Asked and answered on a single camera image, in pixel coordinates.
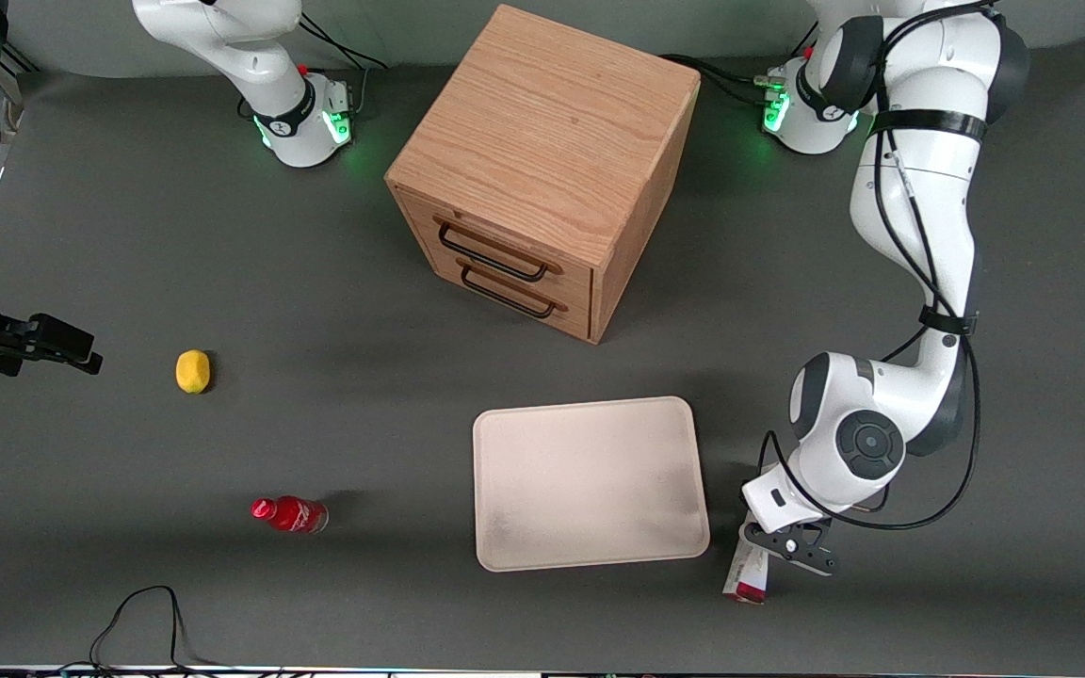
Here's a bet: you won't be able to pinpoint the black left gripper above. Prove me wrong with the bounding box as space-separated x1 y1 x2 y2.
740 518 838 577

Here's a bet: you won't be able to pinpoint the red cookie box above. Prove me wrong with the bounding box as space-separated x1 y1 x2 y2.
721 541 772 605

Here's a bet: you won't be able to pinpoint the beige rectangular tray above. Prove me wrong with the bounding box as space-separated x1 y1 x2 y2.
472 395 711 573

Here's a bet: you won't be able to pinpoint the yellow lemon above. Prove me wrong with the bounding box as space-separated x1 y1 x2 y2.
175 349 212 395

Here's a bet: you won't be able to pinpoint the red drink bottle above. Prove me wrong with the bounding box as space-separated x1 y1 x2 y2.
251 495 330 535

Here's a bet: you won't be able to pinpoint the wooden drawer front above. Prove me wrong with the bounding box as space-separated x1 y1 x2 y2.
396 186 596 304
409 247 594 342

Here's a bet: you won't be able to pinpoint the wooden drawer cabinet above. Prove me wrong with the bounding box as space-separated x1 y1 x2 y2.
384 4 702 346

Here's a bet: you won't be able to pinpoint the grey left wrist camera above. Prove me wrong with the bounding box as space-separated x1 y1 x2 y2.
741 467 832 536

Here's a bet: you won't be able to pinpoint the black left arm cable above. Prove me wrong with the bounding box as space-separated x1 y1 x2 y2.
756 0 1007 534

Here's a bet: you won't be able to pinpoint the black looped table cable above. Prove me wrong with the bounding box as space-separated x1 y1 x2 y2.
89 585 216 673

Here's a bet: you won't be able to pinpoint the black wire drawer handle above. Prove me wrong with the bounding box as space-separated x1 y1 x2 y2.
435 218 551 283
459 264 559 320

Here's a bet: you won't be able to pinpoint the black right base cables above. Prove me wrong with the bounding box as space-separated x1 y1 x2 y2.
298 13 390 73

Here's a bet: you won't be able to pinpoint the black base cables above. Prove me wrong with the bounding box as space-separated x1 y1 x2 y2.
298 13 390 73
659 54 771 110

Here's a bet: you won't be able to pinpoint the black left base cables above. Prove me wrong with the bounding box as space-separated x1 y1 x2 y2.
659 54 771 110

